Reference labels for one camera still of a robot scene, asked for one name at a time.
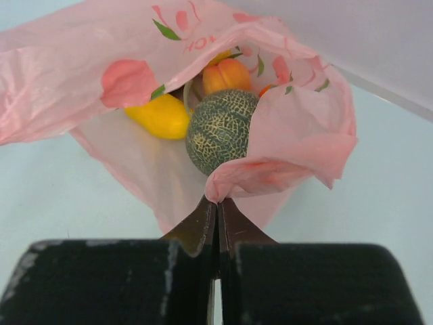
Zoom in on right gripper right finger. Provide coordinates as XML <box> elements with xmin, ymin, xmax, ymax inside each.
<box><xmin>217</xmin><ymin>199</ymin><xmax>423</xmax><ymax>324</ymax></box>

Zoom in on orange fake peach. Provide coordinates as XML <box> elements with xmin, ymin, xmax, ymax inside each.
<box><xmin>202</xmin><ymin>58</ymin><xmax>252</xmax><ymax>95</ymax></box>

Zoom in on pink plastic bag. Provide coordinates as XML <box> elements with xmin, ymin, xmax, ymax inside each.
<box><xmin>1</xmin><ymin>1</ymin><xmax>357</xmax><ymax>232</ymax></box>

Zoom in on green netted fake melon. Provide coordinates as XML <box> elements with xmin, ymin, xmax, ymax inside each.
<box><xmin>185</xmin><ymin>89</ymin><xmax>259</xmax><ymax>176</ymax></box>

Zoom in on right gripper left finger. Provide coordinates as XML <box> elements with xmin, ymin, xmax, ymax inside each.
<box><xmin>1</xmin><ymin>199</ymin><xmax>216</xmax><ymax>324</ymax></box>

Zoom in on orange fake tangerine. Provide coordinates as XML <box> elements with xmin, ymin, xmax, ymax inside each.
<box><xmin>258</xmin><ymin>85</ymin><xmax>274</xmax><ymax>98</ymax></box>

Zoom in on yellow fake mango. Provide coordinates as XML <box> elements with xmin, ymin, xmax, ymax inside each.
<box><xmin>124</xmin><ymin>94</ymin><xmax>190</xmax><ymax>140</ymax></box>

